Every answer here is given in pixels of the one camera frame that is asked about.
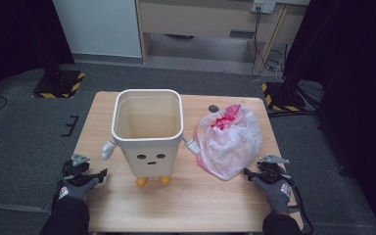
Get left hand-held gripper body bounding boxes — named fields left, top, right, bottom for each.
left=61, top=153, right=95, bottom=188

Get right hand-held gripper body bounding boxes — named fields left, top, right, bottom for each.
left=256, top=154, right=296, bottom=188

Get white and pink plastic bag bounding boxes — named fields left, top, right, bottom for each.
left=194, top=104, right=263, bottom=182

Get white trash bin with face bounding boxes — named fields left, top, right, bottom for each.
left=101, top=88, right=202, bottom=188

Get person's right hand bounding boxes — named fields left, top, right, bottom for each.
left=251, top=175, right=294, bottom=215

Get person's left hand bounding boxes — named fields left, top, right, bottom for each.
left=56, top=177, right=101, bottom=206

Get black stand base yellow stripes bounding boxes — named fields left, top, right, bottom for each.
left=31, top=68, right=86, bottom=100
left=260, top=80, right=307, bottom=113

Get black curtain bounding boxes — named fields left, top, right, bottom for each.
left=0, top=0, right=76, bottom=114
left=282, top=0, right=376, bottom=235

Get white cabinet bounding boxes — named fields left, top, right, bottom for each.
left=52, top=0, right=143, bottom=59

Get light wooden desk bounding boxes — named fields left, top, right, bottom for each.
left=135, top=0, right=310, bottom=75

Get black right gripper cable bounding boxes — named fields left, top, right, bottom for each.
left=287, top=180, right=315, bottom=235

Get thick black floor cable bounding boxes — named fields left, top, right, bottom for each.
left=267, top=109, right=319, bottom=119

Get black hanging cables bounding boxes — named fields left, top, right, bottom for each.
left=250, top=6, right=288, bottom=83

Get white wall socket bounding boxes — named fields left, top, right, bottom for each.
left=250, top=0, right=277, bottom=15

